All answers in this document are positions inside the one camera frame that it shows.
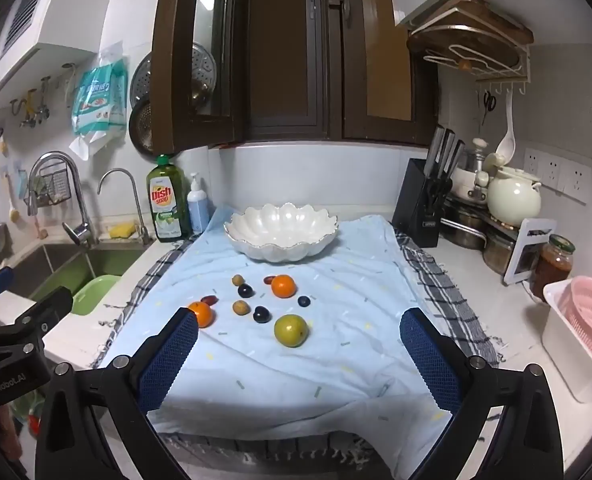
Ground teal plastic package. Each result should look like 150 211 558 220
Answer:
70 42 128 161

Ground grey checked cloth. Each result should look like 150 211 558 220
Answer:
90 227 501 466

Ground pink colander basket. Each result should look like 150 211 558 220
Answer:
542 280 592 403

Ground green plastic basin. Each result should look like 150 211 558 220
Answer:
71 274 122 317

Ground white wall rack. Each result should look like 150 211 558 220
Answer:
407 5 534 97

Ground green dish soap bottle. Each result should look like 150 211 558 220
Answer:
147 154 193 243

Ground white and black box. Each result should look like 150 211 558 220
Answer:
503 218 557 286

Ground hanging black scissors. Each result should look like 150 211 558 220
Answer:
480 91 497 126

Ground black knife block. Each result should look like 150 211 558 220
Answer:
392 158 444 248

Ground white ladle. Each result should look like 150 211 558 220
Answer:
496 92 517 158

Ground black kitchen scissors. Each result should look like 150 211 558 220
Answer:
423 177 454 216

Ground white lidded pot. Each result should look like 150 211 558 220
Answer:
450 137 491 202

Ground green round fruit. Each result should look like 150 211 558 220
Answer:
274 313 309 348

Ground metal steamer plate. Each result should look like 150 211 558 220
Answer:
130 44 217 111

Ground steel sink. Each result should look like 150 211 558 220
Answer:
0 242 147 311

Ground red sauce jar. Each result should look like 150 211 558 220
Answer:
532 234 576 303

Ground dark metal strainer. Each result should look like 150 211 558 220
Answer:
128 97 157 156

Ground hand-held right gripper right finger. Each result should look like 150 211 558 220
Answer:
399 307 565 480

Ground cream ceramic pot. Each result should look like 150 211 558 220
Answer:
486 152 543 221

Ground white wall sockets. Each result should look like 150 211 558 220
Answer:
524 147 592 205

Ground wire sink basket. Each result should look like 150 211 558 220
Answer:
28 167 72 206

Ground wooden cutting board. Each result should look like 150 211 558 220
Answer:
408 0 534 61

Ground brown window frame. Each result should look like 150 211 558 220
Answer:
151 0 439 153

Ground brass wall hooks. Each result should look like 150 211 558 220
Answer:
8 62 77 128

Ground light blue towel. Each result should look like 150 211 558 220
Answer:
103 215 459 436

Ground steel pot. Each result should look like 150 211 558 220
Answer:
442 199 491 251

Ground white vented cabinet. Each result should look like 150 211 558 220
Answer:
0 0 127 126

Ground blue pump bottle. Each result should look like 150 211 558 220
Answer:
187 172 213 235

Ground white scalloped bowl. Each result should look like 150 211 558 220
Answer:
224 202 339 264

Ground orange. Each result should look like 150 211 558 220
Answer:
271 275 297 299
187 301 214 329

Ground black handled knife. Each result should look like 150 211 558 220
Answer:
438 130 456 181
428 125 446 178
448 139 466 181

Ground tall steel faucet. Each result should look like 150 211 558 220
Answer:
26 151 99 247

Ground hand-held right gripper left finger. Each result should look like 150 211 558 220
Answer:
35 306 200 480

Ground thin steel faucet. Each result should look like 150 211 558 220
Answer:
97 168 154 246

